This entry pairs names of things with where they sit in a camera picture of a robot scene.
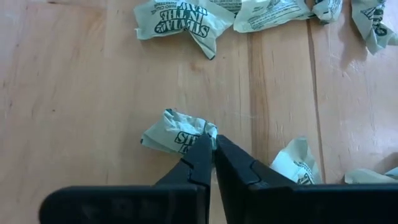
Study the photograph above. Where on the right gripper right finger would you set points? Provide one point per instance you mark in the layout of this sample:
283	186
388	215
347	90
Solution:
233	168

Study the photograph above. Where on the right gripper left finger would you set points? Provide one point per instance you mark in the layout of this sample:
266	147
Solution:
196	168

